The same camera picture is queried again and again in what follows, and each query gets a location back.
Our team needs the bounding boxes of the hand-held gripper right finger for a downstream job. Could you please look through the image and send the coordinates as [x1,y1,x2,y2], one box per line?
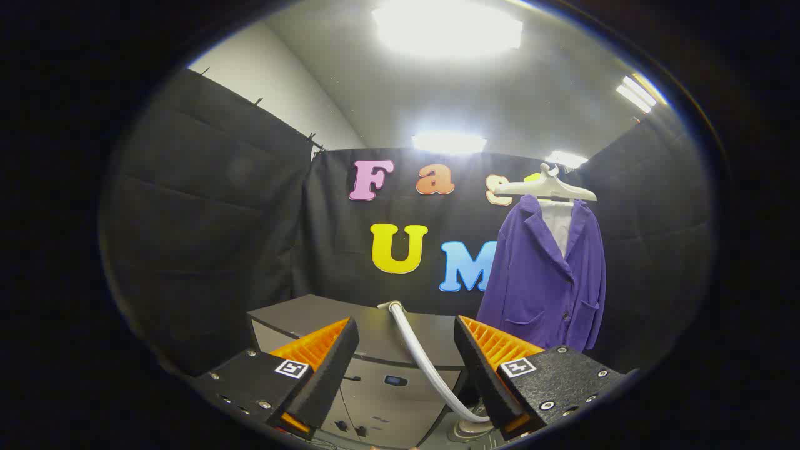
[454,315,629,441]

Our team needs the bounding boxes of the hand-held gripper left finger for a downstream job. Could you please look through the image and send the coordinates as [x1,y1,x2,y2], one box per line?
[187,317,361,441]

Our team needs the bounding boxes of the white garment steamer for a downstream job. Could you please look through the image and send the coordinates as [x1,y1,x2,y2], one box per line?
[378,301,501,442]

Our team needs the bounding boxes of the purple jacket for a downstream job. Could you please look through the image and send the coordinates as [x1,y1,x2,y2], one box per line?
[476,194,607,354]

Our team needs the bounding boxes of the white shirt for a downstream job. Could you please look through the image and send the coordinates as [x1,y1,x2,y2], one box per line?
[539,200,574,258]

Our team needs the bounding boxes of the white clothes hanger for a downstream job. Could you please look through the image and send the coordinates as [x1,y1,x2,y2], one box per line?
[492,162,598,204]

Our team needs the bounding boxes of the grey cabinet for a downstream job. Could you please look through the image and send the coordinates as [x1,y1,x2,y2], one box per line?
[247,294,469,449]

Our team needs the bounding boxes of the large ceiling light panel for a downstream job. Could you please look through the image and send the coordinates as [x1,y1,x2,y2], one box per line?
[372,0,524,58]

